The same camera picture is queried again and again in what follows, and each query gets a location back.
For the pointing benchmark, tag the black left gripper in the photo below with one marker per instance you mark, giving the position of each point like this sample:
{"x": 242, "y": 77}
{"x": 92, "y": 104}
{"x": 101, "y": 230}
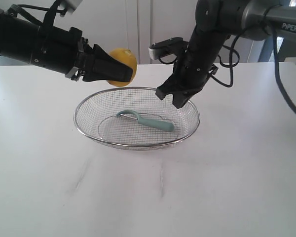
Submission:
{"x": 68, "y": 52}

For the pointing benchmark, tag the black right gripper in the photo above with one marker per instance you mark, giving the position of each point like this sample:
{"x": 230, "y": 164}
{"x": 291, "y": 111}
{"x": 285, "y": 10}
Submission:
{"x": 189, "y": 75}

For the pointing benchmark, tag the yellow lemon with sticker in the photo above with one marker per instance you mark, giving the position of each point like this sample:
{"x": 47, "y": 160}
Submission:
{"x": 126, "y": 57}

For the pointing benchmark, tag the teal handled vegetable peeler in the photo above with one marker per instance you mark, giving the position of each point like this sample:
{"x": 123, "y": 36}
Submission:
{"x": 160, "y": 125}

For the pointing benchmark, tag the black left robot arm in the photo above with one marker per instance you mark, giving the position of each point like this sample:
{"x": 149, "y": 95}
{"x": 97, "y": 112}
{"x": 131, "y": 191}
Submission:
{"x": 19, "y": 39}

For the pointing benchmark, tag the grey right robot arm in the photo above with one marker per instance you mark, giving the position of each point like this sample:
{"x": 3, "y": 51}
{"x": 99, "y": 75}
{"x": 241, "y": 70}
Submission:
{"x": 215, "y": 22}

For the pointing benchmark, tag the oval metal mesh basket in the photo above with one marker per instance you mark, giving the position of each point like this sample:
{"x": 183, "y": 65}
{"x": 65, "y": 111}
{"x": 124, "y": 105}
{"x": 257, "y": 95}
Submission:
{"x": 95, "y": 118}

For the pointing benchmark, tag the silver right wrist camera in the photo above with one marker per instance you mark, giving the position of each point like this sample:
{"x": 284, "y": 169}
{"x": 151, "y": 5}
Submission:
{"x": 167, "y": 47}

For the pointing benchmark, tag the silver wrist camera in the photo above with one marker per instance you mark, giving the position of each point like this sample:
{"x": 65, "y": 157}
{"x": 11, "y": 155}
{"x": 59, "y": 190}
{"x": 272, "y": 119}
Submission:
{"x": 69, "y": 6}
{"x": 167, "y": 47}

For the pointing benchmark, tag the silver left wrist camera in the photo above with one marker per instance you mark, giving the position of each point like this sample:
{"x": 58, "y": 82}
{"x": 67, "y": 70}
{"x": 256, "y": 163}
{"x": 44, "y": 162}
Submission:
{"x": 69, "y": 6}

